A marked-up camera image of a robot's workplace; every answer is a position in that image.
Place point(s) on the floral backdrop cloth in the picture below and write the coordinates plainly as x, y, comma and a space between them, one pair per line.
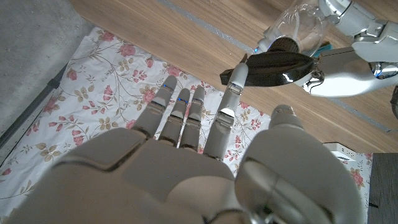
93, 93

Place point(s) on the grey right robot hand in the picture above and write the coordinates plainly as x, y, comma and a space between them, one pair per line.
155, 180

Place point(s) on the clear plastic dispenser bottle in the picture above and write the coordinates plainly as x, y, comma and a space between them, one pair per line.
306, 21

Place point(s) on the black backdrop stand pole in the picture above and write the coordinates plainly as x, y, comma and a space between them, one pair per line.
31, 107

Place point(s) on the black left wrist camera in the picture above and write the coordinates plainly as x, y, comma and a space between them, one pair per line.
395, 102

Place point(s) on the small teal blue object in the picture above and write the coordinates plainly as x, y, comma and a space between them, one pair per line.
323, 49

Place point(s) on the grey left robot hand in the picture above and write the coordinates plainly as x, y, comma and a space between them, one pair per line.
351, 71

